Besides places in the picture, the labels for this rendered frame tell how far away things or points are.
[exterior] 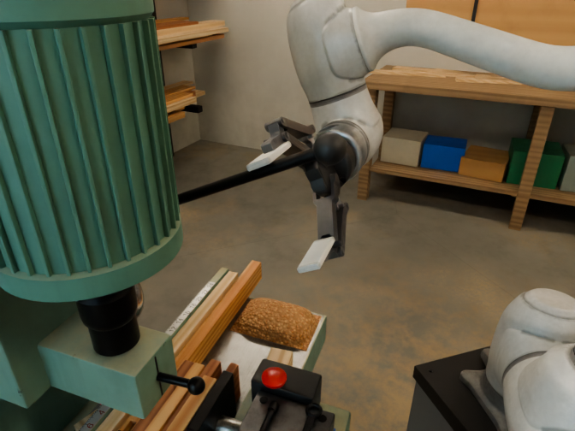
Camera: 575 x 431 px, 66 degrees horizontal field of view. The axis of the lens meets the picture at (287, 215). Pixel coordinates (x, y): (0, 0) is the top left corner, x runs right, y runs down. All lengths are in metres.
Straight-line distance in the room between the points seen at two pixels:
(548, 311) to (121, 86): 0.81
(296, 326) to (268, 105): 3.44
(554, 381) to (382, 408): 1.14
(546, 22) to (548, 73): 2.74
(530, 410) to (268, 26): 3.54
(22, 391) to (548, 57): 0.80
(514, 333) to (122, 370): 0.70
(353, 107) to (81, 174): 0.49
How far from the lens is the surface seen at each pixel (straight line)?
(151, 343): 0.56
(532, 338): 0.95
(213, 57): 4.30
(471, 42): 0.75
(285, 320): 0.77
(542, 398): 0.82
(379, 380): 1.96
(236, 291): 0.82
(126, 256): 0.41
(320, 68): 0.74
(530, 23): 3.50
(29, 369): 0.61
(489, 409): 1.09
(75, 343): 0.59
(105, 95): 0.36
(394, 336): 2.15
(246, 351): 0.77
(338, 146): 0.46
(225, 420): 0.61
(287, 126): 0.57
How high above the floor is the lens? 1.44
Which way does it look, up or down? 28 degrees down
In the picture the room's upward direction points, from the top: straight up
